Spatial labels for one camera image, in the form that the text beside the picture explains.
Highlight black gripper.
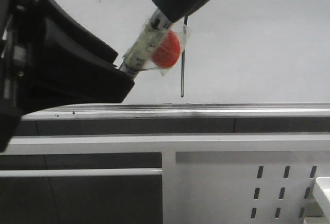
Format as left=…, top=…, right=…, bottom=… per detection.
left=1, top=0, right=134, bottom=152

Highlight red round magnet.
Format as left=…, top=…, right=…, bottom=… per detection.
left=152, top=30, right=181, bottom=68

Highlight white black whiteboard marker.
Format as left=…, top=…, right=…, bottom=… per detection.
left=119, top=9, right=173, bottom=79

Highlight white whiteboard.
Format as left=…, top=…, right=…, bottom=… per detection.
left=55, top=0, right=329, bottom=105

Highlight white plastic tray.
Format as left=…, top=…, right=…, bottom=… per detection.
left=312, top=177, right=330, bottom=221

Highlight aluminium whiteboard tray rail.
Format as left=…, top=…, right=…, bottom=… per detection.
left=22, top=103, right=329, bottom=120

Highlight white perforated metal frame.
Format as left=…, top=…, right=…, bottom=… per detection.
left=1, top=133, right=329, bottom=223

